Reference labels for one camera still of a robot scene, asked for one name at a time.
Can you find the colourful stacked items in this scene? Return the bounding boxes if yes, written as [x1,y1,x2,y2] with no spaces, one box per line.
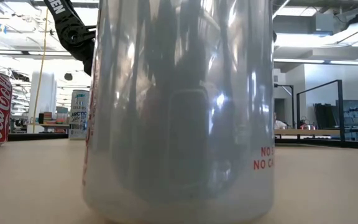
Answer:
[38,111,70,125]

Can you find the silver Diet Coke can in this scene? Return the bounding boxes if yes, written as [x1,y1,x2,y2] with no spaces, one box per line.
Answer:
[81,0,275,224]

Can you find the person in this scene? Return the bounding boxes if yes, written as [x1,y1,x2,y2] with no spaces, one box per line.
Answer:
[274,111,288,130]

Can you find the black panel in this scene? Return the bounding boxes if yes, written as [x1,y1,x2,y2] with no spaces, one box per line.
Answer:
[314,102,337,130]

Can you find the wooden background table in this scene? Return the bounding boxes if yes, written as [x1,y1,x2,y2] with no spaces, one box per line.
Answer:
[26,123,71,129]

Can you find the ceiling light strip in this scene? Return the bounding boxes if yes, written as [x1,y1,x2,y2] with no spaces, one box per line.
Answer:
[273,58,358,67]

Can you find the white Celsius Arctic Vibe can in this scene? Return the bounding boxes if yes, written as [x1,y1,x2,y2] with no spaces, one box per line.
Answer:
[68,90,91,141]

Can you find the yellow cable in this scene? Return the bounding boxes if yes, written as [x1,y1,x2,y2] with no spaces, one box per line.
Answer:
[32,8,50,134]

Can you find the white pillar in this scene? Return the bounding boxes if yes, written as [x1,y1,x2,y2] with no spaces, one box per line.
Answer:
[29,70,58,134]

